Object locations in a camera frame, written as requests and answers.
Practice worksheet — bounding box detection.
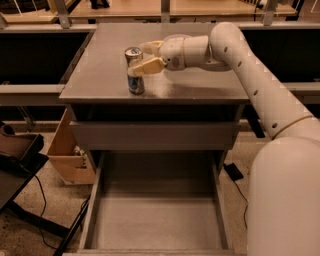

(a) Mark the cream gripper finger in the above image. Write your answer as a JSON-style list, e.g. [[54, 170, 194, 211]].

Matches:
[[139, 40, 163, 56], [128, 57, 166, 76]]

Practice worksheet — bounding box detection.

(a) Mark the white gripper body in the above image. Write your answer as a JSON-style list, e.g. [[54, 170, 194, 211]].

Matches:
[[160, 36, 185, 71]]

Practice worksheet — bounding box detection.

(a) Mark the dented redbull can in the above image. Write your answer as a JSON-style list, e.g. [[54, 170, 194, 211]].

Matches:
[[125, 47, 145, 95]]

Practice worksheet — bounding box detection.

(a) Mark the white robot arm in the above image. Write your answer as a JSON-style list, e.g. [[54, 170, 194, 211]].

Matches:
[[128, 22, 320, 256]]

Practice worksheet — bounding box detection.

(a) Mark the grey drawer cabinet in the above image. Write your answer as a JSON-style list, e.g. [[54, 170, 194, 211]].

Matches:
[[60, 23, 248, 165]]

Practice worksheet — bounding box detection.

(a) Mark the closed grey top drawer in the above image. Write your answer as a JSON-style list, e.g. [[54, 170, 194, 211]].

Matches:
[[70, 121, 240, 151]]

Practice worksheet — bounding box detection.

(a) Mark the open grey middle drawer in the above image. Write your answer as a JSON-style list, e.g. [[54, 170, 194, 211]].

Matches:
[[63, 151, 245, 256]]

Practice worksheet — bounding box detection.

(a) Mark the cardboard box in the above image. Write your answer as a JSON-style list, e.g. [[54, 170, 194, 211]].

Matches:
[[48, 110, 95, 185]]

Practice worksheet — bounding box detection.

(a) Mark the black power adapter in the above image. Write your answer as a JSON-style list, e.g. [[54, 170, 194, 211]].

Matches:
[[223, 163, 244, 181]]

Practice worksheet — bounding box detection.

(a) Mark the dark side table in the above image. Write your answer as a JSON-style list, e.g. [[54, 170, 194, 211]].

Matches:
[[0, 121, 91, 256]]

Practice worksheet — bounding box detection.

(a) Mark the brown tray on table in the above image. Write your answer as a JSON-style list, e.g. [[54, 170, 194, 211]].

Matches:
[[0, 124, 44, 175]]

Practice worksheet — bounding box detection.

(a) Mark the black floor cable right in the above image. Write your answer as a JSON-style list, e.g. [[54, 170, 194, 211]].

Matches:
[[233, 179, 251, 231]]

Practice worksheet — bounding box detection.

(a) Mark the black cable left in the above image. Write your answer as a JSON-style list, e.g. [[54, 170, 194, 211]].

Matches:
[[33, 174, 59, 251]]

